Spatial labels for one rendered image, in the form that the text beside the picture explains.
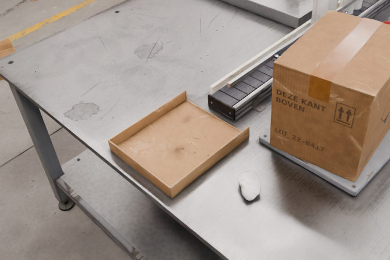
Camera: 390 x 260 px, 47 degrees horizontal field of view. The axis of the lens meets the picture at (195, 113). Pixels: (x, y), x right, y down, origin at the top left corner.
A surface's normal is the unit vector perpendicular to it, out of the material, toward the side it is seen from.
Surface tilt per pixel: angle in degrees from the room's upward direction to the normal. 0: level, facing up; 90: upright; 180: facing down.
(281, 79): 90
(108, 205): 1
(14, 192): 0
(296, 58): 0
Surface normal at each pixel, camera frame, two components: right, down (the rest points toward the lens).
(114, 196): -0.06, -0.77
